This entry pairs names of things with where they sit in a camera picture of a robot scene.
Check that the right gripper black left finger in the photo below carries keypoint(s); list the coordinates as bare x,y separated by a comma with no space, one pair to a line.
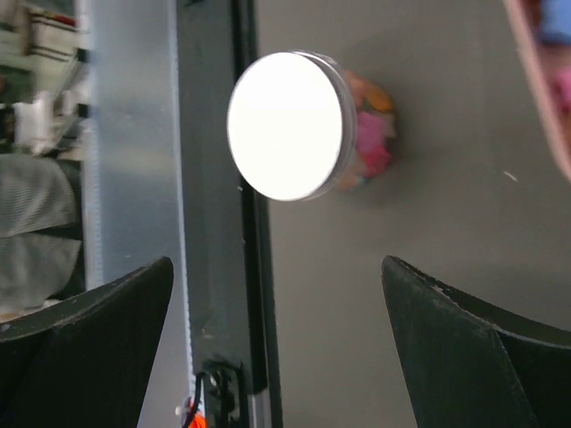
86,361

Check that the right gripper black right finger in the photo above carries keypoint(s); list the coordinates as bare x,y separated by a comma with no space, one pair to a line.
468,363

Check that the clear round glass jar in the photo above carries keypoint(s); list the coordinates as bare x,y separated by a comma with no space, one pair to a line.
376,130

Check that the white round jar lid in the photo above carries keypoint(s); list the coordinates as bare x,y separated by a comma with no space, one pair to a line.
292,125

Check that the pink oval candy box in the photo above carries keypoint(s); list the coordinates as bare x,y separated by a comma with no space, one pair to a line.
531,56

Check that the grey slotted cable duct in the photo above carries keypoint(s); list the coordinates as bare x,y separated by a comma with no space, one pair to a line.
132,199

